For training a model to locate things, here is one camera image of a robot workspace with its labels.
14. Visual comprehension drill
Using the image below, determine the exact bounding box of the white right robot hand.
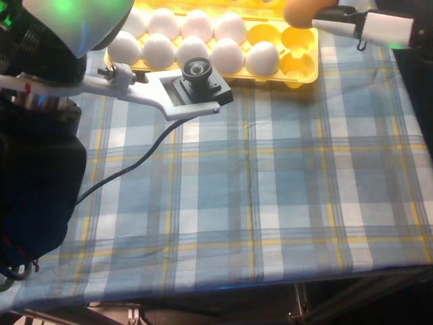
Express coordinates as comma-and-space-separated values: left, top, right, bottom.
311, 5, 415, 49

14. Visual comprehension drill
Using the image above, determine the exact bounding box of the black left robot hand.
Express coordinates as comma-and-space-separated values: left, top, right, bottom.
0, 130, 88, 268

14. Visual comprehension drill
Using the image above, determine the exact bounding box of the yellow-brown egg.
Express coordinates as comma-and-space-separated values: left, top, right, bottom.
283, 0, 339, 29

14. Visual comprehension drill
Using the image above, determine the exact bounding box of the yellow egg carton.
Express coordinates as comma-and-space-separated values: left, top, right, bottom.
103, 0, 321, 90

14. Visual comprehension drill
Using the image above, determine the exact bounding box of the blue yellow plaid tablecloth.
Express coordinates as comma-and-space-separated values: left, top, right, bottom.
0, 0, 433, 309

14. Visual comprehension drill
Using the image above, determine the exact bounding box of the grey cable loop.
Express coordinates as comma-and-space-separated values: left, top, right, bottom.
0, 259, 41, 293

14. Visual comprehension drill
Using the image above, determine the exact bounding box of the black camera cable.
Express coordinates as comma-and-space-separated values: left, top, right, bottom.
75, 118, 185, 206

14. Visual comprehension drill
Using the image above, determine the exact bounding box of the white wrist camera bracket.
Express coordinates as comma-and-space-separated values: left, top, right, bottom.
0, 62, 222, 122

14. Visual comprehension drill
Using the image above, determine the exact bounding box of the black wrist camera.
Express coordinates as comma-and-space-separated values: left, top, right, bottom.
171, 57, 235, 106

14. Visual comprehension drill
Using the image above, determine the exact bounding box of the aluminium table frame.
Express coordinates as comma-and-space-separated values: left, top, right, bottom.
0, 265, 433, 325

